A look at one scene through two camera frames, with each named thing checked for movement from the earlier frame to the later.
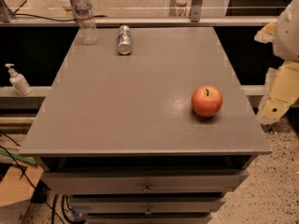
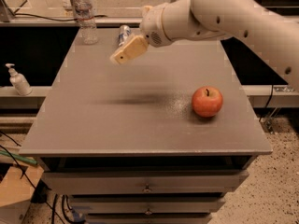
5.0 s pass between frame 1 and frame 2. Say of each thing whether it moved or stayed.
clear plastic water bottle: stayed
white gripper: moved
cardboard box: stayed
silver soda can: stayed
